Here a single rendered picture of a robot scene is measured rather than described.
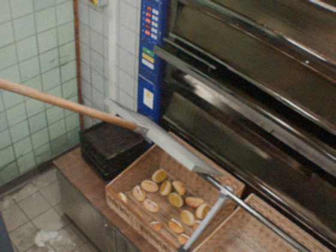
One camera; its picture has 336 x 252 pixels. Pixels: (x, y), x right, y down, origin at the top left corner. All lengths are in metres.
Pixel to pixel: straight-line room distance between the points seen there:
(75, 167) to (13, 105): 0.64
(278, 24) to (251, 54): 0.23
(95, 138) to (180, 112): 0.52
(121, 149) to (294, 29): 1.24
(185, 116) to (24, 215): 1.46
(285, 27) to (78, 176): 1.51
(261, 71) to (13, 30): 1.52
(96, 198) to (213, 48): 1.08
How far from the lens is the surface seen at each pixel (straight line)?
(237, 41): 1.95
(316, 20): 1.68
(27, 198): 3.32
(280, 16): 1.75
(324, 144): 1.77
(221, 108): 2.17
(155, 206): 2.40
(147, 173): 2.56
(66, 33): 2.94
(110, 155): 2.45
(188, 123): 2.36
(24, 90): 1.32
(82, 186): 2.57
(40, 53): 2.89
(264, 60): 1.88
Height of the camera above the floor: 2.50
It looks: 40 degrees down
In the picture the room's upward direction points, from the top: 5 degrees clockwise
